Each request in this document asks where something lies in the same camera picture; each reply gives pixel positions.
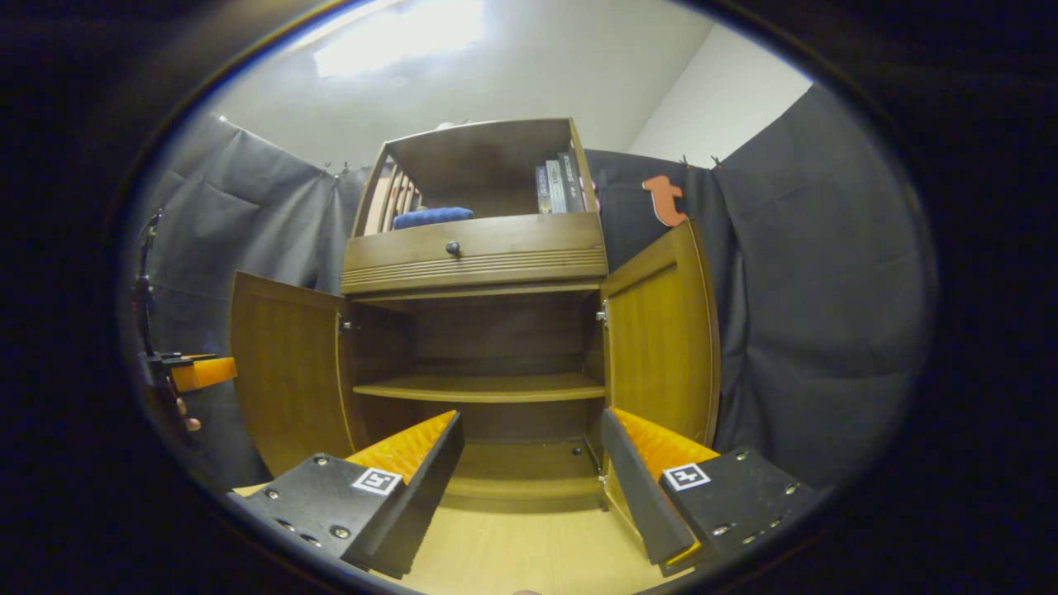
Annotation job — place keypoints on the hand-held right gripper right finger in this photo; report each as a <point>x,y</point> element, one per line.
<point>640,496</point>

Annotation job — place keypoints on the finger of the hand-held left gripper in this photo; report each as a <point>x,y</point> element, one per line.
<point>202,373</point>

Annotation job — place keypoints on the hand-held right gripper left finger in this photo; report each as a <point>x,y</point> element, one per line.
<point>421,496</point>

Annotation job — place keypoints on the wooden cabinet door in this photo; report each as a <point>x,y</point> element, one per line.
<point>661,347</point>
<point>289,372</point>

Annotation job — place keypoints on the wooden double-door shoe cabinet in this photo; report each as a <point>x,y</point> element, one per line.
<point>488,388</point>

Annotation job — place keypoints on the black backdrop cloth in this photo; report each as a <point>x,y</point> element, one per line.
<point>818,306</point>

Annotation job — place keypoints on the wooden drawer with black knob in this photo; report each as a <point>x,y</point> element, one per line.
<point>496,244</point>

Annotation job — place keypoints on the folded blue towel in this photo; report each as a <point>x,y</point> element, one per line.
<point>434,217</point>

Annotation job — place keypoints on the row of standing books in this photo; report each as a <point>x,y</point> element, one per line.
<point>562,186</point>

